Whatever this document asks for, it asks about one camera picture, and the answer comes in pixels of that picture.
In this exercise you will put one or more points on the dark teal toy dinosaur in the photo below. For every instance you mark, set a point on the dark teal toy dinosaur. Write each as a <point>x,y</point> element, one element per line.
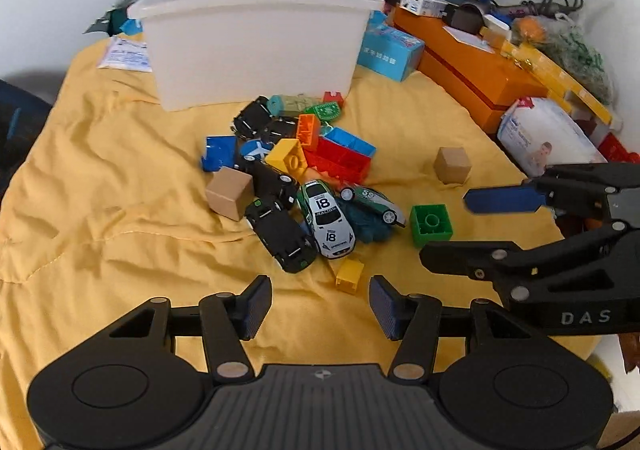
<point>368,227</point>

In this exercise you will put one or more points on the blue arch brick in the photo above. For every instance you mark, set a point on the blue arch brick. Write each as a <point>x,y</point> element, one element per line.
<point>219,152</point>

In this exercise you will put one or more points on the small yellow brick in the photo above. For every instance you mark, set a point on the small yellow brick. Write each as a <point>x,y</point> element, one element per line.
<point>348,276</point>

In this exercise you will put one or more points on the white number 18 toy car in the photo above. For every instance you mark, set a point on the white number 18 toy car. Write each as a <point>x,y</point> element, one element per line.
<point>328,225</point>

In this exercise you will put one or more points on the green duplo brick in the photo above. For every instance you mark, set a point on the green duplo brick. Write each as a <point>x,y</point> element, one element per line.
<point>430,222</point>

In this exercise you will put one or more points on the orange duplo brick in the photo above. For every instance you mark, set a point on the orange duplo brick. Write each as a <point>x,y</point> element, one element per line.
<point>308,131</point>

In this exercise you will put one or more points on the white plastic bin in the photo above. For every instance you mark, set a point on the white plastic bin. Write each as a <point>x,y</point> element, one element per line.
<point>227,51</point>

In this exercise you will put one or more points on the white wet wipes pack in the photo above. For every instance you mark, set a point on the white wet wipes pack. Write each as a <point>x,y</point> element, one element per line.
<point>538,133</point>

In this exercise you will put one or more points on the small white medicine box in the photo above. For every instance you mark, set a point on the small white medicine box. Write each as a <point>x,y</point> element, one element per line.
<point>425,8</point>

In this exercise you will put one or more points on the black toy car front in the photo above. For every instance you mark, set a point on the black toy car front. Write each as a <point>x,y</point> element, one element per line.
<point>283,238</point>

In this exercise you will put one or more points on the wooden cube near bin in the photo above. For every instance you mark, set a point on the wooden cube near bin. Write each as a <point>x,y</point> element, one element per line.
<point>229,193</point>

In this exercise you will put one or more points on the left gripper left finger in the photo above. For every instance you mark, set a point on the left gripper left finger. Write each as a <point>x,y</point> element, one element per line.
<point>228,320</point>

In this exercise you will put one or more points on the blue duplo brick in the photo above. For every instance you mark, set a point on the blue duplo brick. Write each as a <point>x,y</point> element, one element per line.
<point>348,140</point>

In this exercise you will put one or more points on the black toy car rear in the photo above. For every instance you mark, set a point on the black toy car rear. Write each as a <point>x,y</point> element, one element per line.
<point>252,119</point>

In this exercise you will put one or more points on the black toy car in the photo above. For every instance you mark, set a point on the black toy car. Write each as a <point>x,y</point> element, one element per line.
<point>252,119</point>
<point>283,238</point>
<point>269,182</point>

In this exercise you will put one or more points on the green patterned brick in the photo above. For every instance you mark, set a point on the green patterned brick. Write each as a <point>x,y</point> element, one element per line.
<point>325,112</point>

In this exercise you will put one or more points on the red duplo brick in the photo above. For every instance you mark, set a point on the red duplo brick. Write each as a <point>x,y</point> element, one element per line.
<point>337,161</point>

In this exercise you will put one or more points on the bag of green toys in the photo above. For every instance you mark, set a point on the bag of green toys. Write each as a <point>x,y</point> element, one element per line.
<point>562,40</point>

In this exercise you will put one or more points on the green book box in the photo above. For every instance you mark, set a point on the green book box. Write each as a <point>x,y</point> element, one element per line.
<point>110,23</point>

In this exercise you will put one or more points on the wooden cube right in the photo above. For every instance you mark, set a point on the wooden cube right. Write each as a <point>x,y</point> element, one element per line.
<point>452,165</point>

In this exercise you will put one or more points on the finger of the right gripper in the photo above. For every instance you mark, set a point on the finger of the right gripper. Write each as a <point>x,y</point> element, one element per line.
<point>470,261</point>
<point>580,189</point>

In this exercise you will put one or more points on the orange box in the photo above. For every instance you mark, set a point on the orange box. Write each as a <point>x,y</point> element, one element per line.
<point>480,79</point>

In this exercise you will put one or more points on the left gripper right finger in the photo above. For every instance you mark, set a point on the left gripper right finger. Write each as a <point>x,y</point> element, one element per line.
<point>413,321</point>

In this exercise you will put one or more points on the yellow duplo brick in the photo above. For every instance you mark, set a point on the yellow duplo brick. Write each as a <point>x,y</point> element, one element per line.
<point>288,157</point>

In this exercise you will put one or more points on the green toy car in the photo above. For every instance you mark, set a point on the green toy car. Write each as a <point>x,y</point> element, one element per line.
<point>374,202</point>

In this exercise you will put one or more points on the white blue tissue packet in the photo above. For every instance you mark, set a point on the white blue tissue packet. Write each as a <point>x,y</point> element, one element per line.
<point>125,54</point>

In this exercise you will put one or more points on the yellow cloth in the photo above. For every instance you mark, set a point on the yellow cloth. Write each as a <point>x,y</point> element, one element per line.
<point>109,210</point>

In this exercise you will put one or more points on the yellow flat box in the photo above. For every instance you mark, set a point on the yellow flat box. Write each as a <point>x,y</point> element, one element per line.
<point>562,88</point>

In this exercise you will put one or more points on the black toy car middle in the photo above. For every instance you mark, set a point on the black toy car middle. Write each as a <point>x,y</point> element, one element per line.
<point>269,182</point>

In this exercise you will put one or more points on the small red brick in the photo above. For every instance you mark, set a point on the small red brick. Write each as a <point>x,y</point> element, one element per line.
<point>333,97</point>

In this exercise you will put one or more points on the dark blue bag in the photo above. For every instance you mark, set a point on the dark blue bag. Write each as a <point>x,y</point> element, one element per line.
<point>23,116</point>

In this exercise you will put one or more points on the light blue carton box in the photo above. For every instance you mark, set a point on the light blue carton box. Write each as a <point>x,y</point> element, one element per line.
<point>390,52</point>

